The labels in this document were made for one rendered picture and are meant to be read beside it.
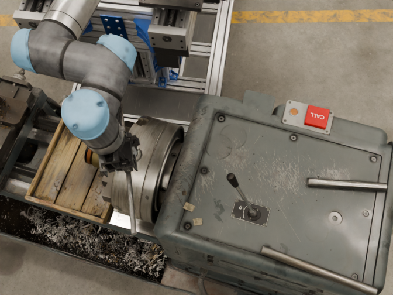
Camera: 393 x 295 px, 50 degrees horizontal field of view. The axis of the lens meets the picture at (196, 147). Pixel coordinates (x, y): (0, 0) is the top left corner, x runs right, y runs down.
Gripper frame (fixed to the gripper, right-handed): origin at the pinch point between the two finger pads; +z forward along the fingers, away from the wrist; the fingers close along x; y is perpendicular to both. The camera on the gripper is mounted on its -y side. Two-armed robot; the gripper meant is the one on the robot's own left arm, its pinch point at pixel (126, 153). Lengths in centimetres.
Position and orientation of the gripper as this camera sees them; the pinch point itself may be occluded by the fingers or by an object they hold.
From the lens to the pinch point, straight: 103.7
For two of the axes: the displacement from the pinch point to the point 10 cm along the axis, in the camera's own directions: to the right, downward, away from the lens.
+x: 9.8, -1.9, 0.0
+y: 1.8, 9.4, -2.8
